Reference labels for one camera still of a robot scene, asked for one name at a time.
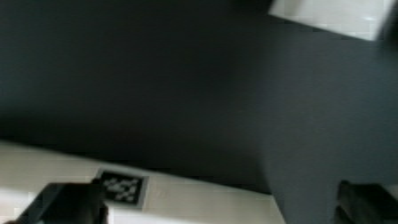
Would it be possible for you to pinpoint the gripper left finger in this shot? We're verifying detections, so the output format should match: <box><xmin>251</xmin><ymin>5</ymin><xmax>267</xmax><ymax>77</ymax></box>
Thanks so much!
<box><xmin>17</xmin><ymin>182</ymin><xmax>109</xmax><ymax>224</ymax></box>

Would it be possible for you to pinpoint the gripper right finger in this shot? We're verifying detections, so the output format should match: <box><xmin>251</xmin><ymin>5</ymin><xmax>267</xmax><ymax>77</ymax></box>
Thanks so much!
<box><xmin>335</xmin><ymin>180</ymin><xmax>398</xmax><ymax>224</ymax></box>

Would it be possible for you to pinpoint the white square tabletop part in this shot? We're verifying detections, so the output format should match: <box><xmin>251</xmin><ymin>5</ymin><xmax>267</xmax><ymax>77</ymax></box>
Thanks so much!
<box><xmin>0</xmin><ymin>141</ymin><xmax>287</xmax><ymax>224</ymax></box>

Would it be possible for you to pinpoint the white leg near right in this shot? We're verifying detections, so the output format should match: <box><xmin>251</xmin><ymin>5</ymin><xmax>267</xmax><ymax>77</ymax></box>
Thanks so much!
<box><xmin>269</xmin><ymin>0</ymin><xmax>398</xmax><ymax>41</ymax></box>

